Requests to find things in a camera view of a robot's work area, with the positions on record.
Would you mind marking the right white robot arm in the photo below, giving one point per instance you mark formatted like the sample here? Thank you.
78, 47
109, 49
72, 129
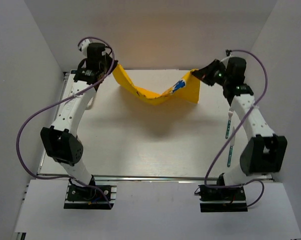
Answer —
265, 150

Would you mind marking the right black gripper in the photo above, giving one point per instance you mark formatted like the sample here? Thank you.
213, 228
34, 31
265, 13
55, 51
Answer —
205, 74

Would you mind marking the fork with teal handle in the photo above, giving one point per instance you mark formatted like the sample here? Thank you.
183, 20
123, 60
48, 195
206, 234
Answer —
229, 121

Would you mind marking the yellow printed cloth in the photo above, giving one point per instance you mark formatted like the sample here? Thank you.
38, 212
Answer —
155, 87

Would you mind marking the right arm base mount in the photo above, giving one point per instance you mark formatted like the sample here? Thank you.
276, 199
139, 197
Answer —
226, 200

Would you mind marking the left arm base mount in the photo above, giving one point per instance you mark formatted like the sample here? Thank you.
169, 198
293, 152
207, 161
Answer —
86, 198

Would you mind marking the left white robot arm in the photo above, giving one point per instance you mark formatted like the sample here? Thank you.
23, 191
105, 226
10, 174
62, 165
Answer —
60, 140

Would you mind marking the white rectangular plate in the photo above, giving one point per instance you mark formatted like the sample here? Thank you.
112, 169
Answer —
90, 103

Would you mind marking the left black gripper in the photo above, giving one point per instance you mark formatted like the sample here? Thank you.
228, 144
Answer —
109, 59

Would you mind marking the knife with teal handle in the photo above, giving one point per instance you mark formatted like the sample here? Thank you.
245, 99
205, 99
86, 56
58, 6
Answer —
231, 147

